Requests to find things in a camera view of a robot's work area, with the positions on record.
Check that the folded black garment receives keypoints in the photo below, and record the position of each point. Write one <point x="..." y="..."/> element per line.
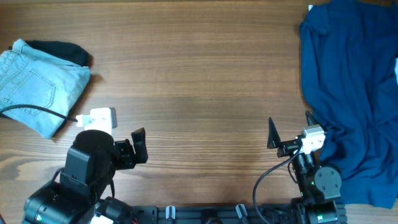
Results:
<point x="63" y="50"/>

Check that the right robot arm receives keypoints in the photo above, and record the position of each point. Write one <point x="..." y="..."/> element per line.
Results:
<point x="319" y="184"/>

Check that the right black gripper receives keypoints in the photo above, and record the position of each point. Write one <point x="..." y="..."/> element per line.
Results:
<point x="288" y="147"/>

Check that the dark blue shirt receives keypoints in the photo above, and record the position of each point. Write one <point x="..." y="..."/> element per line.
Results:
<point x="348" y="59"/>

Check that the light blue denim shorts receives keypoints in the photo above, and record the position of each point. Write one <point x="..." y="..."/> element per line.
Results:
<point x="40" y="87"/>

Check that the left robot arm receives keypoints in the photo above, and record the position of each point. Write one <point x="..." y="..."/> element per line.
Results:
<point x="91" y="163"/>

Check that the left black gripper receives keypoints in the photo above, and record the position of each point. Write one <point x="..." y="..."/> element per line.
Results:
<point x="128" y="149"/>

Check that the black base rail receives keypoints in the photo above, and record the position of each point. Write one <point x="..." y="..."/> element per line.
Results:
<point x="273" y="213"/>

